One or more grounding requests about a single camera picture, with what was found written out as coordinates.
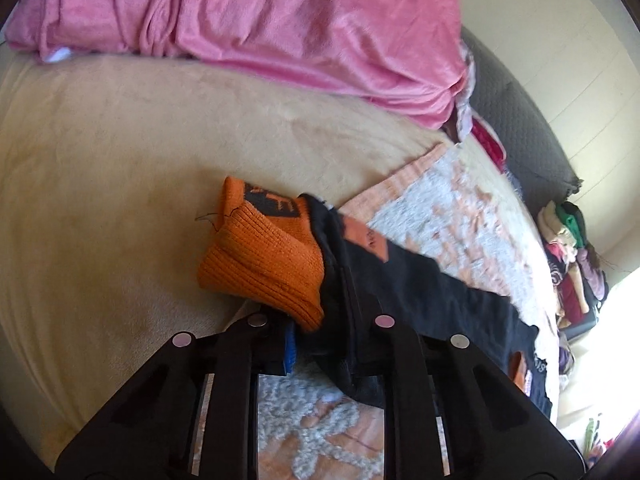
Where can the dark patterned cloth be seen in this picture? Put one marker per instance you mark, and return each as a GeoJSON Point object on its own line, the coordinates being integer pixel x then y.
{"type": "Point", "coordinates": [512, 185]}

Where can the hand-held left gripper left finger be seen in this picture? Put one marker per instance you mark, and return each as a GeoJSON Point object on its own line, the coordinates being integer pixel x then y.
{"type": "Point", "coordinates": [290, 352]}

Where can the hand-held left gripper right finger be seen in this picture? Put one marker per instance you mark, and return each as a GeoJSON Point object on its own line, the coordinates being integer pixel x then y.
{"type": "Point", "coordinates": [396, 357]}

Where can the orange and white quilt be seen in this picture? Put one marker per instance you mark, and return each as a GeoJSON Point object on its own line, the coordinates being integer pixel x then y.
{"type": "Point", "coordinates": [450, 200]}

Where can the dark storage box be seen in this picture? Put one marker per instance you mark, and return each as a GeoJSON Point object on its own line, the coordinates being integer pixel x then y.
{"type": "Point", "coordinates": [582, 327]}

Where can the white cloth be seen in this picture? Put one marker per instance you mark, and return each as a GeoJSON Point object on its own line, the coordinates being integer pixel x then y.
{"type": "Point", "coordinates": [56, 55]}

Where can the stack of folded clothes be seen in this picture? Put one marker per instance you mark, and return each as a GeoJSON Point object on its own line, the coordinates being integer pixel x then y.
{"type": "Point", "coordinates": [570, 250]}

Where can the pink blanket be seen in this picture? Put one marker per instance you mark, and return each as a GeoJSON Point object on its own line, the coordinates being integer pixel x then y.
{"type": "Point", "coordinates": [280, 25]}

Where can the lilac garment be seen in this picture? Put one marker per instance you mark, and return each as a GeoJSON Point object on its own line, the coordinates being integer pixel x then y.
{"type": "Point", "coordinates": [464, 105]}

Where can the red cloth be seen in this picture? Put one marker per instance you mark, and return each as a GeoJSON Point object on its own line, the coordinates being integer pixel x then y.
{"type": "Point", "coordinates": [487, 140]}

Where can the orange and black sock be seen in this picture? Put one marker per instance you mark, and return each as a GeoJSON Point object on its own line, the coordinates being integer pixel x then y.
{"type": "Point", "coordinates": [260, 260]}
{"type": "Point", "coordinates": [450, 300]}

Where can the grey quilted headboard cushion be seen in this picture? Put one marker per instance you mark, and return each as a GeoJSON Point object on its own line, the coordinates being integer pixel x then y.
{"type": "Point", "coordinates": [520, 125]}

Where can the beige fleece blanket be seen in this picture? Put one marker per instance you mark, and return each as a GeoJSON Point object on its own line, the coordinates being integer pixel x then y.
{"type": "Point", "coordinates": [125, 160]}

